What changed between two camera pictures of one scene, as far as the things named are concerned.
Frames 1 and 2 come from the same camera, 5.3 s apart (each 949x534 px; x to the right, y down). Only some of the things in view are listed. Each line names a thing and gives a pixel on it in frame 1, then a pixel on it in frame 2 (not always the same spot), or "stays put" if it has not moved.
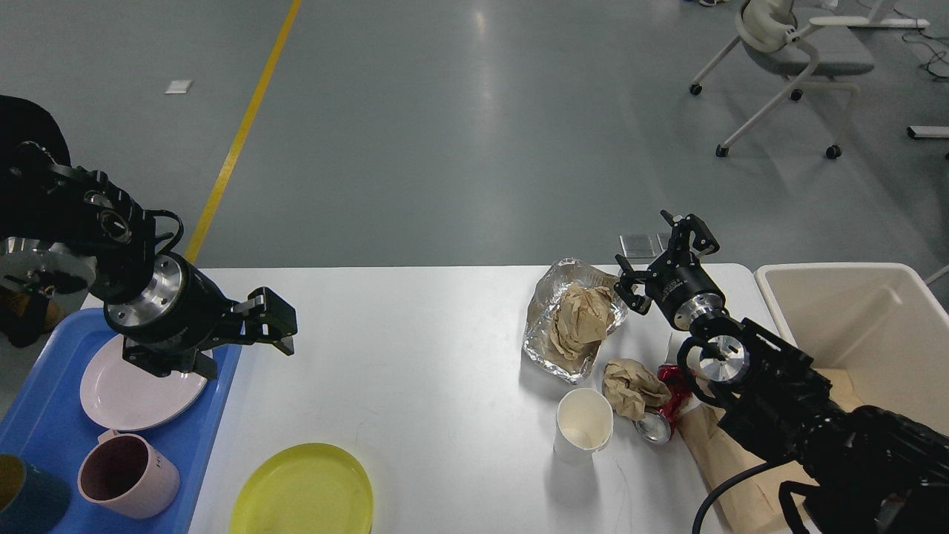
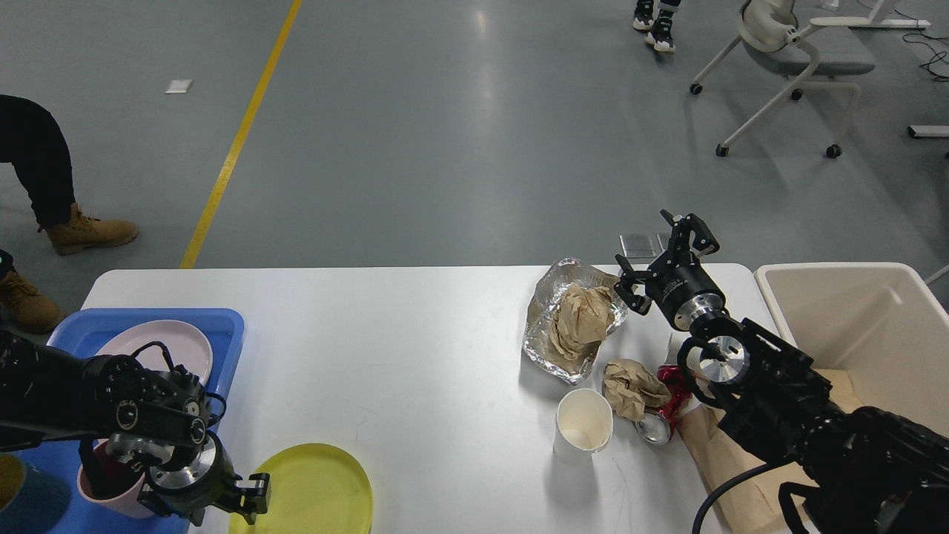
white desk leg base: [928, 131] stays put
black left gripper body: [183, 308] → [209, 480]
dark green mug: [32, 500] stays put
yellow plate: [306, 489] stays put
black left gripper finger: [161, 361] → [157, 503]
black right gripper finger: [703, 242] stays put
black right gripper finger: [640, 304] stays put
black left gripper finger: [264, 316] → [253, 495]
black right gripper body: [680, 285] stays put
